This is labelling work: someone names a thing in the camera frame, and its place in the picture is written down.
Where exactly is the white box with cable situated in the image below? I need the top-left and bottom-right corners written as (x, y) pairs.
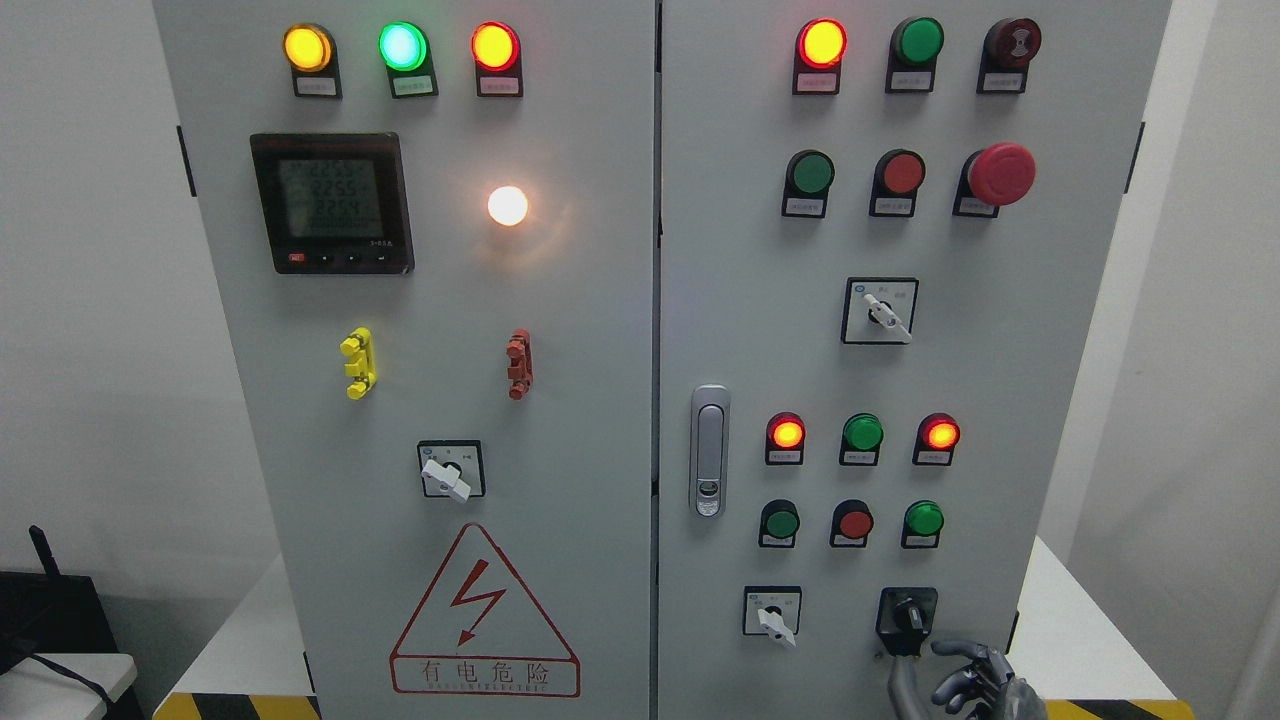
top-left (1, 653), bottom-right (137, 719)

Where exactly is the green lamp top right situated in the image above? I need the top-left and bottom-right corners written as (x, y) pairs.
top-left (884, 15), bottom-right (945, 94)

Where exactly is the black digital power meter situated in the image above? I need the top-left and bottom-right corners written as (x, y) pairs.
top-left (250, 132), bottom-right (415, 275)

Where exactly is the red lit indicator lamp left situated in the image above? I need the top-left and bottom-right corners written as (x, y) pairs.
top-left (470, 20), bottom-right (524, 97)

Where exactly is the black device with antenna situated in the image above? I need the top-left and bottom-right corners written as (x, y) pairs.
top-left (1, 525), bottom-right (119, 673)

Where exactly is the yellow indicator lamp top left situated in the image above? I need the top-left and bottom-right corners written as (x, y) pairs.
top-left (282, 23), bottom-right (342, 99)

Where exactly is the white glowing indicator lamp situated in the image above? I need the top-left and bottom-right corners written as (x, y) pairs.
top-left (486, 184), bottom-right (530, 227)

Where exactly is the dark red buzzer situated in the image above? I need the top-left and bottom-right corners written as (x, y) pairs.
top-left (975, 18), bottom-right (1042, 94)

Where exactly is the left white selector switch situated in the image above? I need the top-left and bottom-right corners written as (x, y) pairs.
top-left (417, 439), bottom-right (486, 503)

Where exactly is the red push button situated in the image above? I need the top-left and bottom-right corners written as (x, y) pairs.
top-left (829, 498), bottom-right (874, 548)
top-left (868, 149), bottom-right (925, 218)

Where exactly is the green push button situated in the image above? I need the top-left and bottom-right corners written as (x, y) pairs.
top-left (781, 149), bottom-right (835, 218)
top-left (758, 498), bottom-right (801, 548)

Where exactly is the red lit lamp middle left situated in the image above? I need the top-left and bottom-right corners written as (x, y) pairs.
top-left (765, 413), bottom-right (806, 466)

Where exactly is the silver cabinet door latch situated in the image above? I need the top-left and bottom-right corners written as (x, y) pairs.
top-left (689, 384), bottom-right (731, 518)

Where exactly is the yellow terminal connector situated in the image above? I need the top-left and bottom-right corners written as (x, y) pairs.
top-left (339, 325), bottom-right (378, 400)

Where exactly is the green lamp lower right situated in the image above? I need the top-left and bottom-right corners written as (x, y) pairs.
top-left (900, 500), bottom-right (945, 550)

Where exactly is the green lit indicator lamp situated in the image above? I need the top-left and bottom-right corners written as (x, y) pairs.
top-left (378, 20), bottom-right (438, 99)

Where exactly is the red terminal connector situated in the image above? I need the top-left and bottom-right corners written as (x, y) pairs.
top-left (506, 328), bottom-right (534, 401)

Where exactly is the lower white selector switch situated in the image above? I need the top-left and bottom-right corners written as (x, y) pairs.
top-left (742, 585), bottom-right (803, 650)

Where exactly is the red push button upper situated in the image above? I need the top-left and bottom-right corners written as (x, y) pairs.
top-left (868, 149), bottom-right (925, 218)

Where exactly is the red push button lower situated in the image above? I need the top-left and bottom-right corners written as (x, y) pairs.
top-left (829, 498), bottom-right (874, 548)

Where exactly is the red emergency stop button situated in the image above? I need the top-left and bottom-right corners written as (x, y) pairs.
top-left (952, 141), bottom-right (1037, 219)

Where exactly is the upper right white selector switch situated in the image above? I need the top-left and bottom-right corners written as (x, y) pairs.
top-left (841, 277), bottom-right (919, 345)

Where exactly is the black rotary knob switch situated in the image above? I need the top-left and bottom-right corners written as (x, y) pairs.
top-left (876, 587), bottom-right (938, 657)

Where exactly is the green push button lower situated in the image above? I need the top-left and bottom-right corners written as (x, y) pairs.
top-left (758, 498), bottom-right (801, 548)

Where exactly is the white platform with hazard stripes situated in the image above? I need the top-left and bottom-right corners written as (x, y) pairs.
top-left (154, 539), bottom-right (1196, 719)

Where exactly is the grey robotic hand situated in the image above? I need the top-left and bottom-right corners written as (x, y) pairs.
top-left (888, 641), bottom-right (1048, 719)

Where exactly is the red electric danger warning sticker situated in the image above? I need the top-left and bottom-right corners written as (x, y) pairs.
top-left (389, 523), bottom-right (581, 698)

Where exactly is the green lamp middle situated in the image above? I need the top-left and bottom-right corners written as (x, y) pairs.
top-left (838, 413), bottom-right (884, 466)

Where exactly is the white selector switch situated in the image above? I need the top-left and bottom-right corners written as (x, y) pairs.
top-left (841, 277), bottom-right (919, 345)
top-left (742, 585), bottom-right (803, 650)
top-left (417, 439), bottom-right (486, 503)

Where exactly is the grey electrical control cabinet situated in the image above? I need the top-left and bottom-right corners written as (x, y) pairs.
top-left (154, 1), bottom-right (1171, 719)

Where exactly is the red lit lamp top right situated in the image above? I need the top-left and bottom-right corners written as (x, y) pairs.
top-left (792, 17), bottom-right (849, 96)

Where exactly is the green push button upper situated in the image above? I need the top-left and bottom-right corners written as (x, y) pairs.
top-left (781, 149), bottom-right (835, 218)

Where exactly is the red lamp middle right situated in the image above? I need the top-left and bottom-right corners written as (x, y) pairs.
top-left (911, 413), bottom-right (960, 466)

